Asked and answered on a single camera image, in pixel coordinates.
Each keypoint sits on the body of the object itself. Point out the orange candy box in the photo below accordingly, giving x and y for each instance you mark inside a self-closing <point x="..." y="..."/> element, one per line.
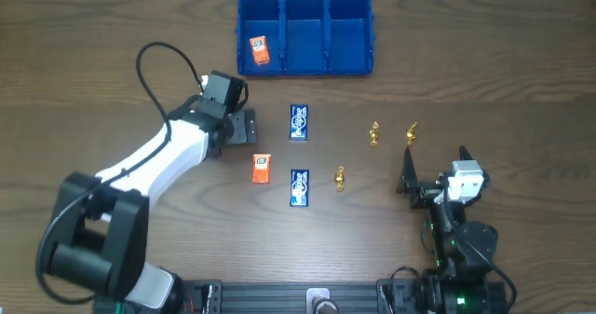
<point x="259" y="50"/>
<point x="261" y="168"/>

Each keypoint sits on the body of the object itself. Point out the blue tray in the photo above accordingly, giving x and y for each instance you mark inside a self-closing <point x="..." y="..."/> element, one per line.
<point x="305" y="44"/>

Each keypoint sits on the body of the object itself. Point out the mounting rail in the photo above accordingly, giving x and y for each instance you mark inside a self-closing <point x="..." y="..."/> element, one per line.
<point x="261" y="297"/>

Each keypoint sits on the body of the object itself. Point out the blue candy pack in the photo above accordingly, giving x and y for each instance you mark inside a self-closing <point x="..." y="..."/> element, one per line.
<point x="298" y="122"/>
<point x="299" y="187"/>

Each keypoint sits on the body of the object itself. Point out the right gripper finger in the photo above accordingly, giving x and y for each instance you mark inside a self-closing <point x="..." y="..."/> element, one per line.
<point x="465" y="154"/>
<point x="408" y="172"/>

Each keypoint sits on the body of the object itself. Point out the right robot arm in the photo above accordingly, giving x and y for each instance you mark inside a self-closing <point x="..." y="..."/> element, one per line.
<point x="475" y="241"/>

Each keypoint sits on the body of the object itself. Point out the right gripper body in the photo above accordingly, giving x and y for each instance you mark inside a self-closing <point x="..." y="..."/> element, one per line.
<point x="426" y="194"/>

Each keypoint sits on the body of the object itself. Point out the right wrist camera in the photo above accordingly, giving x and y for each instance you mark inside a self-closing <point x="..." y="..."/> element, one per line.
<point x="463" y="179"/>

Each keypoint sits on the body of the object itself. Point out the gold wrapped candy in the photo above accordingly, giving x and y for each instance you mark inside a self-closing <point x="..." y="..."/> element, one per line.
<point x="339" y="179"/>
<point x="411" y="133"/>
<point x="374" y="133"/>

